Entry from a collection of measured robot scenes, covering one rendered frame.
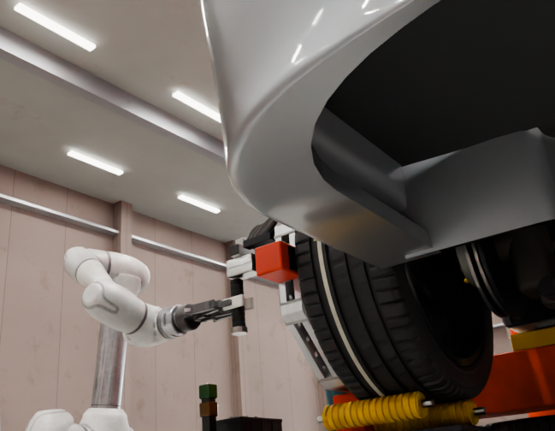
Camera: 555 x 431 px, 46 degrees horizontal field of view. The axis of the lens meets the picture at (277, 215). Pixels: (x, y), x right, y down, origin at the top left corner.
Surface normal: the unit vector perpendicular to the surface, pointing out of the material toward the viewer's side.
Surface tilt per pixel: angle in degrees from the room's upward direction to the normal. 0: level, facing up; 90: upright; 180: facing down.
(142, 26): 180
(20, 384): 90
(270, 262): 90
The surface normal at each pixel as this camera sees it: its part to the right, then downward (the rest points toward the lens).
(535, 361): -0.58, -0.28
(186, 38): 0.07, 0.92
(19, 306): 0.79, -0.29
